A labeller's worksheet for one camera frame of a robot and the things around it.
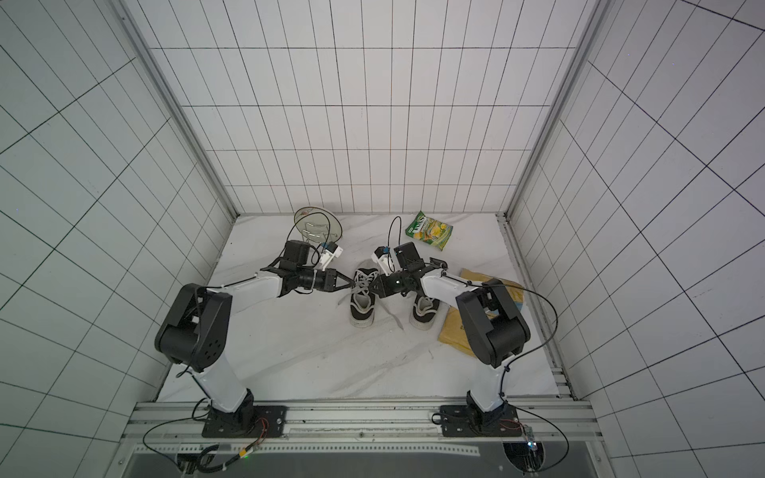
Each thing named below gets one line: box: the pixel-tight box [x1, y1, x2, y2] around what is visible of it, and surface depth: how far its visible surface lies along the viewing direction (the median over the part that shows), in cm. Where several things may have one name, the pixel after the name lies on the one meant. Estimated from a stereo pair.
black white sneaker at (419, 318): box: [398, 290, 450, 344], surface depth 89 cm
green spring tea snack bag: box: [405, 210, 455, 251], surface depth 115 cm
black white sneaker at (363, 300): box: [337, 258, 380, 330], surface depth 91 cm
